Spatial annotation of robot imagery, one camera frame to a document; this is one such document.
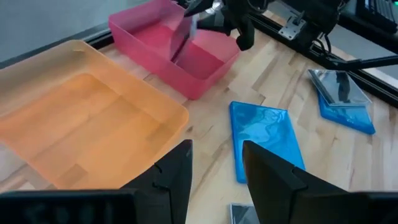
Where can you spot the pink translucent plastic bin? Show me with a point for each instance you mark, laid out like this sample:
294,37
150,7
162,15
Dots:
149,59

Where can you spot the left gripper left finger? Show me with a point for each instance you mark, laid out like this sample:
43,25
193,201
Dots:
168,193

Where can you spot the silver metal corner bracket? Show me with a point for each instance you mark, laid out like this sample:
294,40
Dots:
290,29

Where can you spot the thin black slanted rod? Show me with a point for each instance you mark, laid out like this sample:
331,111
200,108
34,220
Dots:
367,63

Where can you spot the backlit computer keyboard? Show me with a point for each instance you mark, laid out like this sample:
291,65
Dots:
382,11

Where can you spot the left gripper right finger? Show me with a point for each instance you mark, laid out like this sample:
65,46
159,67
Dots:
280,199

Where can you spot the orange translucent plastic bin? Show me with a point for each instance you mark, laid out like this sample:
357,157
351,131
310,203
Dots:
77,124

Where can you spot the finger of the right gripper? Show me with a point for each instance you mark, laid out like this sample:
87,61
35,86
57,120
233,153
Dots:
216,23
202,6

